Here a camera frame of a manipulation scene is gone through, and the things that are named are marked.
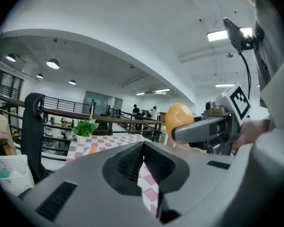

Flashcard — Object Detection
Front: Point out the person's grey clothing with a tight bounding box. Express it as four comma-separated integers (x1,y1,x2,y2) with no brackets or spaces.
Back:
253,0,284,133

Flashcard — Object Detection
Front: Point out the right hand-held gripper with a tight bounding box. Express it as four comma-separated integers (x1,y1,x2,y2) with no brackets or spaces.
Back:
172,83,253,156

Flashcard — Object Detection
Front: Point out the brown potato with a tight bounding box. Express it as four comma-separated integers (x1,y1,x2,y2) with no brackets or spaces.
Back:
164,104,195,143

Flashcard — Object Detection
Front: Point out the brown handrail black railing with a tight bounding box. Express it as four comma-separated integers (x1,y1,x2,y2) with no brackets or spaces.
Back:
0,91,164,163

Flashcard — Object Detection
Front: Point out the long ceiling strip light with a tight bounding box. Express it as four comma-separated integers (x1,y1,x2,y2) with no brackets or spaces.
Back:
206,26,255,42

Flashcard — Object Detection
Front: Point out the black high-back office chair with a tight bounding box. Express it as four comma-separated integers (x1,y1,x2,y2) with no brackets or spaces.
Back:
20,92,48,183

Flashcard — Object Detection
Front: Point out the black device cable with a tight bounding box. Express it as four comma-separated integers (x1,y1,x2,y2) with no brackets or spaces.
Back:
240,52,252,99

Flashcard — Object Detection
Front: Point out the black tablet screen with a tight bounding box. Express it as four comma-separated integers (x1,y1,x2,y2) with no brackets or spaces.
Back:
222,17,242,54

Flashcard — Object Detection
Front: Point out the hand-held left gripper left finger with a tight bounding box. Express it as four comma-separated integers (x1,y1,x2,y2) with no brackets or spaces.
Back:
18,141,161,227

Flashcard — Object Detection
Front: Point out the teal plastic bottle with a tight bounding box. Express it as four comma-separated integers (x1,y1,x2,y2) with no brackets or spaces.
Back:
0,161,10,178

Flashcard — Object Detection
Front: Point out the green potted plant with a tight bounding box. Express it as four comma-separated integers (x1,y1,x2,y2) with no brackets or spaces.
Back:
72,116,100,144

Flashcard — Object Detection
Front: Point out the pink checkered tablecloth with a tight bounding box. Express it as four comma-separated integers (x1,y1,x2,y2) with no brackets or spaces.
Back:
66,135,162,219

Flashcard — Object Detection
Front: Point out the black chest mount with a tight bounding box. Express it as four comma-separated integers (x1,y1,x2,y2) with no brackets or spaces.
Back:
238,27,257,51

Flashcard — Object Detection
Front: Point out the person's right hand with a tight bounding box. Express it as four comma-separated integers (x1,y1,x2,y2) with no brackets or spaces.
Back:
231,118,272,151

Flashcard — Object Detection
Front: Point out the black balcony railing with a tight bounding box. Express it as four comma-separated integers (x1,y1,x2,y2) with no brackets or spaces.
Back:
44,96,95,115

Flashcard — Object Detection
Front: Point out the white perforated plastic basket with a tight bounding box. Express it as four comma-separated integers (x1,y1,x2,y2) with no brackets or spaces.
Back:
0,154,36,198

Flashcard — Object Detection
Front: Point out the small white plate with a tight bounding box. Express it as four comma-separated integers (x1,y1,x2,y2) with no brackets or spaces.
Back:
82,148,100,156

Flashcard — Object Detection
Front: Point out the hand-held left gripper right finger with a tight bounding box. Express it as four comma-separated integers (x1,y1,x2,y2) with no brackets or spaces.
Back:
144,141,250,227

